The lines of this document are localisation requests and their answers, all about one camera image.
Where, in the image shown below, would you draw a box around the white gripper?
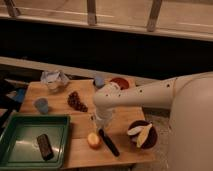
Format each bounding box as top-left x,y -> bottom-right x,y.
94,108 -> 113,130

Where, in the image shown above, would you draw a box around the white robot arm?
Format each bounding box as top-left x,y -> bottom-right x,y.
93,72 -> 213,171

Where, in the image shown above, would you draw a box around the yellow orange fruit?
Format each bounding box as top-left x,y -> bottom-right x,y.
87,132 -> 101,149

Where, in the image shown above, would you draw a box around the bunch of dark grapes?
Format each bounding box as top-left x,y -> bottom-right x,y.
67,91 -> 88,112

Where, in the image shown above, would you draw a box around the small blue cup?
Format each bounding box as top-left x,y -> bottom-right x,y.
93,77 -> 105,89

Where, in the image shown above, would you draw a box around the red bowl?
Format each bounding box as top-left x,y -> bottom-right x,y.
111,77 -> 129,90

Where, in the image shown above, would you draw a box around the yellow banana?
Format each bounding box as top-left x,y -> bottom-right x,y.
127,124 -> 152,148

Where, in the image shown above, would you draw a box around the dark brown bowl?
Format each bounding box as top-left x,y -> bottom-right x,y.
127,120 -> 158,149

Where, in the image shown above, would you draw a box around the clear crumpled plastic container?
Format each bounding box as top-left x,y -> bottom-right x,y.
40,70 -> 69,93

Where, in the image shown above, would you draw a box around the blue plastic cup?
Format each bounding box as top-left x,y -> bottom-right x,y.
34,98 -> 49,114

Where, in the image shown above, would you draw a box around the dark brown sponge block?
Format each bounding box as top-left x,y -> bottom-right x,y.
37,134 -> 54,161

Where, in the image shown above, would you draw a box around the green plastic tray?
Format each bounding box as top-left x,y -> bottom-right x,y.
0,115 -> 70,171

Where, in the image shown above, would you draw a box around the wooden rail posts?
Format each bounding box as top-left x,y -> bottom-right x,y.
3,0 -> 163,32

